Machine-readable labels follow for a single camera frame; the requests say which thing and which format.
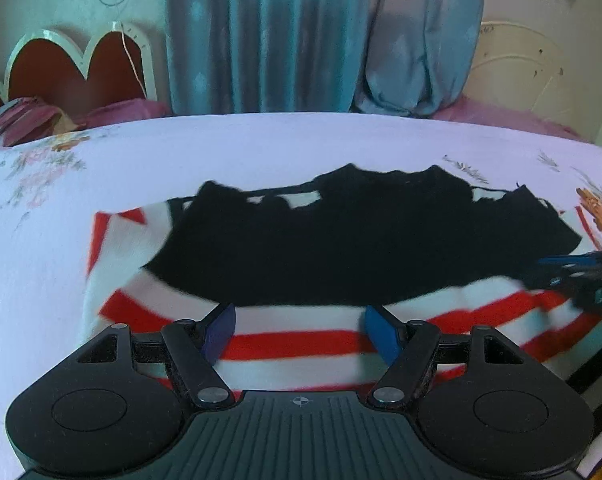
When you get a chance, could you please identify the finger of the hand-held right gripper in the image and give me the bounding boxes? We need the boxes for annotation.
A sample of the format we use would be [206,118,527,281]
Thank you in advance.
[536,247,602,286]

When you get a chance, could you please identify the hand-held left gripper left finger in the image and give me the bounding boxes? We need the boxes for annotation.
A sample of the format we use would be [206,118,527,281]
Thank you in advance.
[73,304,238,409]

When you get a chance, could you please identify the grey-purple curtain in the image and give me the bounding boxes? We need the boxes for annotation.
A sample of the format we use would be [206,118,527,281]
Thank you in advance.
[353,0,486,118]

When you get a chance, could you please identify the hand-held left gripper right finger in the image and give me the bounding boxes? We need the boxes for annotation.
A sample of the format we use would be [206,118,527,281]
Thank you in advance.
[363,305,529,407]

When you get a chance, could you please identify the cream arched headboard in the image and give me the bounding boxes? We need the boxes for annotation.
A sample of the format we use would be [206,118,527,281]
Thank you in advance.
[458,20,602,142]

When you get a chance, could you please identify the striped knit sweater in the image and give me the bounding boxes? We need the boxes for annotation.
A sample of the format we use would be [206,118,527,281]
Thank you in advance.
[80,162,602,401]

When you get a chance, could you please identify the plain pink sheet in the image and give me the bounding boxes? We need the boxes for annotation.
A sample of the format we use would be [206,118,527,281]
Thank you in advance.
[76,99,172,130]

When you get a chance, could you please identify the white hanging cable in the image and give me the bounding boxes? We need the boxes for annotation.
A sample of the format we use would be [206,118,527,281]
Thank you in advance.
[95,0,148,97]

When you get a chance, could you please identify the brown white headboard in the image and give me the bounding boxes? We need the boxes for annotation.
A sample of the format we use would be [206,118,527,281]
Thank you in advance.
[0,21,159,117]

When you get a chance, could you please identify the blue curtain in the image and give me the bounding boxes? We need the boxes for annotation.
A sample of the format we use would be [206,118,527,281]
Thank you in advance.
[165,0,374,115]

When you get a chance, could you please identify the pile of pink grey bedding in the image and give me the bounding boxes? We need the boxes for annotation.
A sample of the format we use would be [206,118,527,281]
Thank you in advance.
[0,97,79,147]

